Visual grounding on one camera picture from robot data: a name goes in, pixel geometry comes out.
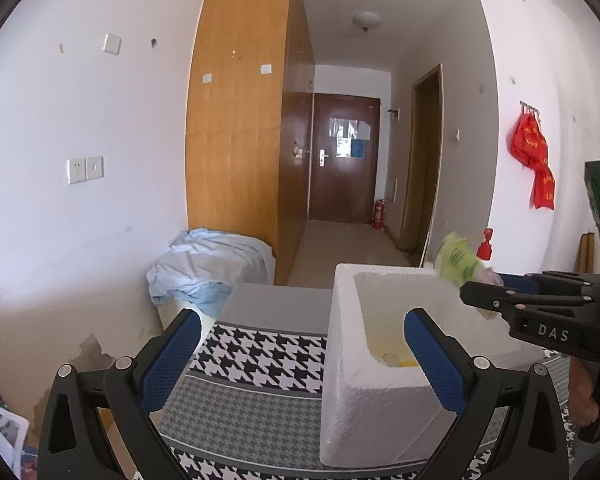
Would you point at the double wall socket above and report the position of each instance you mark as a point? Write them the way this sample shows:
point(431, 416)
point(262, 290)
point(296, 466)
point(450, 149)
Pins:
point(84, 169)

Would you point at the white red pump bottle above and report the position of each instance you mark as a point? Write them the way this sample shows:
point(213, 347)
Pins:
point(484, 251)

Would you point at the ceiling lamp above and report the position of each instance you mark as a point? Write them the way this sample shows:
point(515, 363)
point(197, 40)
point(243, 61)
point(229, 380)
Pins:
point(366, 21)

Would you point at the wooden side door frame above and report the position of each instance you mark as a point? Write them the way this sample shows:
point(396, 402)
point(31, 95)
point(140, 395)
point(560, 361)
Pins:
point(423, 165)

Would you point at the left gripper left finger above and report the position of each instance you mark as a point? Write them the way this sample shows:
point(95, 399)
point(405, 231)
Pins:
point(74, 443)

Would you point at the wall coat hook rack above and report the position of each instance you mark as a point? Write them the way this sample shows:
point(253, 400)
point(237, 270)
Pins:
point(530, 108)

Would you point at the houndstooth table cloth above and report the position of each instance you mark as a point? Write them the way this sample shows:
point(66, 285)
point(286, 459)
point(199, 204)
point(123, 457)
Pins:
point(287, 382)

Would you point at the white wall switch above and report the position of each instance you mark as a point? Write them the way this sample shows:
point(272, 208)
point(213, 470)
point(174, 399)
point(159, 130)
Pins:
point(112, 44)

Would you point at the red hanging cloth bags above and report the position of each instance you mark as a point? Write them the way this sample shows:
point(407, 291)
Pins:
point(529, 147)

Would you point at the wooden wardrobe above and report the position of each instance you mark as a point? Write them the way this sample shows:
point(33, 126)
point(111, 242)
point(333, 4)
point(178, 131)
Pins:
point(248, 123)

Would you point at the red fire extinguisher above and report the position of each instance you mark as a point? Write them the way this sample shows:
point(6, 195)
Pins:
point(378, 218)

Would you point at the dark brown entrance door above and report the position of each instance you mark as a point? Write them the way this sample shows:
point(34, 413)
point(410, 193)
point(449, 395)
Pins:
point(344, 160)

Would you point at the person right hand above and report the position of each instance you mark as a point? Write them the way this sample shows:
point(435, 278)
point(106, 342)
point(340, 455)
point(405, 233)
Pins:
point(583, 410)

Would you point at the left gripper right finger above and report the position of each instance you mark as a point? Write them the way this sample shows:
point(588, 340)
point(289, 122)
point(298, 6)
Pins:
point(532, 441)

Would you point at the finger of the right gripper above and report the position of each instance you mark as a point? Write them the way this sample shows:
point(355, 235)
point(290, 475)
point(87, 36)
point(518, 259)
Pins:
point(555, 279)
point(550, 294)

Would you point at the light blue crumpled sheet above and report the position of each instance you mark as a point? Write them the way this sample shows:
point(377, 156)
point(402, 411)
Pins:
point(202, 267)

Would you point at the white foam box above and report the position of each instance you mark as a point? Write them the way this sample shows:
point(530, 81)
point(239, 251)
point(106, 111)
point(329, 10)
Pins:
point(400, 359)

